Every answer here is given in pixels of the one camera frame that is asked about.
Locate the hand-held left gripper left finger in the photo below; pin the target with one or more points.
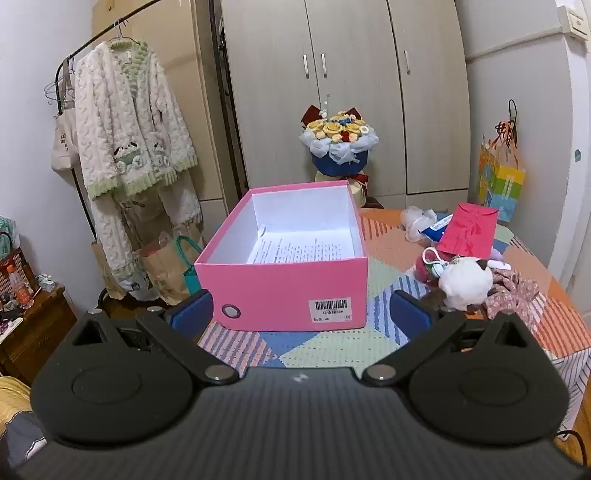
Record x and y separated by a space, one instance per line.
190 314

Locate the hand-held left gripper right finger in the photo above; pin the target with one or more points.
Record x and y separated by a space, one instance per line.
411 314

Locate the white plush cat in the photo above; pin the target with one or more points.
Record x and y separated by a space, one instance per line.
461 281

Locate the blue wet wipes pack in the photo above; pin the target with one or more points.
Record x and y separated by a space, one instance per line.
434 227

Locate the pink cardboard box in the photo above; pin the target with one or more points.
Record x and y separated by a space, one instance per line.
277 286

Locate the white mesh bath pouf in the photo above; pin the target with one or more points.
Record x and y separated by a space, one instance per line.
413 219

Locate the toothpaste tube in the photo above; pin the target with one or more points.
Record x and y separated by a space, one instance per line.
499 265

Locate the red envelope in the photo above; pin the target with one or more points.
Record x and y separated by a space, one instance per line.
466 228

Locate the floral fabric pouch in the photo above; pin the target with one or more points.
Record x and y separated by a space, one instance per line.
515 290

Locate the brown paper bag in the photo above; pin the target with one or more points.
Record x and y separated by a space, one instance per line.
161 272

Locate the patterned tablecloth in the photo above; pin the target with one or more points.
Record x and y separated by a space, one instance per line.
295 344

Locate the cream fleece pajama pants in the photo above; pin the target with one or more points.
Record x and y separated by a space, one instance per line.
115 230

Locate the printed paper sheet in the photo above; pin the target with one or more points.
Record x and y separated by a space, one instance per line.
300 249

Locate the wooden nightstand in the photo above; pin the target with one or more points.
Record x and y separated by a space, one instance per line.
37 332

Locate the colourful gift bag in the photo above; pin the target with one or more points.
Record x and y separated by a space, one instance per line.
501 184

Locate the orange drink bottle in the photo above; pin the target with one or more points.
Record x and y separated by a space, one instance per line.
22 290

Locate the red woven basket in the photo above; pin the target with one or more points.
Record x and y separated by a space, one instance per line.
11 263

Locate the flower bouquet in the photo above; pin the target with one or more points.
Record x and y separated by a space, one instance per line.
339 138

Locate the yellow patterned bedding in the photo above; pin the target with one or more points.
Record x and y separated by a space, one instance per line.
9 397

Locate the cream fleece pajama top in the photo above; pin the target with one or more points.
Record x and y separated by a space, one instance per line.
134 120

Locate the green white plastic bag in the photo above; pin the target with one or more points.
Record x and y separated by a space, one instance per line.
7 226

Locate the beige tote bag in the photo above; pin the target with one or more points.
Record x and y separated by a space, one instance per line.
62 143

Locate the black clothes rack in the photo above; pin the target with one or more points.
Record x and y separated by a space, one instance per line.
226 92

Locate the grey wardrobe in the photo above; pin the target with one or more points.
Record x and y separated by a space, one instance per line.
355 69

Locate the wall switch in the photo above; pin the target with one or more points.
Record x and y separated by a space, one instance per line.
579 21

